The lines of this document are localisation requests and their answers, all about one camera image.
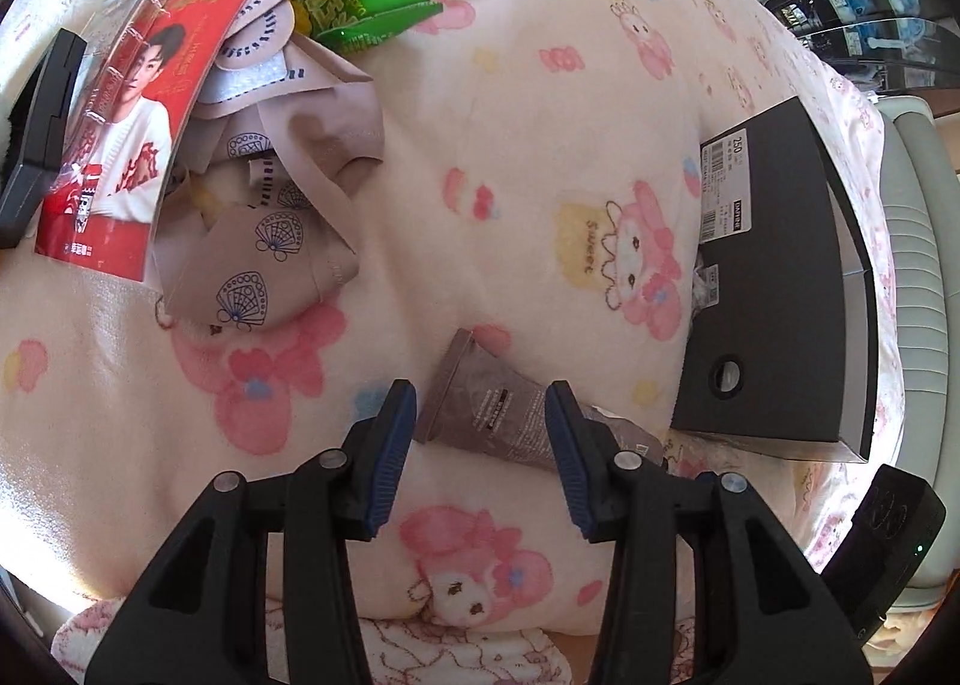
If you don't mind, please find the brown cream tube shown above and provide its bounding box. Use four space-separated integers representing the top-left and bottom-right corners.
412 327 668 472

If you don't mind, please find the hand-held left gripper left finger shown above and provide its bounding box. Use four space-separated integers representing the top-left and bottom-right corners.
84 377 419 685

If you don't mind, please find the beige shell print cloth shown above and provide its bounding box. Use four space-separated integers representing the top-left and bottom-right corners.
154 0 387 334

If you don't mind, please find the pink cartoon printed blanket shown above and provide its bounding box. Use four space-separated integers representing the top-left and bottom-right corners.
0 0 901 685

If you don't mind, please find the white padded bed frame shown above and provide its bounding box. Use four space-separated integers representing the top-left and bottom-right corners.
874 92 960 611

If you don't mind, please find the black cardboard shoe box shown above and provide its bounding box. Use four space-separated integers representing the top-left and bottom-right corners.
670 96 880 465

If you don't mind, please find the red photo package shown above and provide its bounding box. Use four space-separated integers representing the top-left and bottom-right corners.
34 0 305 283

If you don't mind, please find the black flat case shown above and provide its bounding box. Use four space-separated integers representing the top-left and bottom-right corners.
0 29 89 250

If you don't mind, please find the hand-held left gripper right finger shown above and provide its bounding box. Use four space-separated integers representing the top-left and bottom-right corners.
544 379 875 685

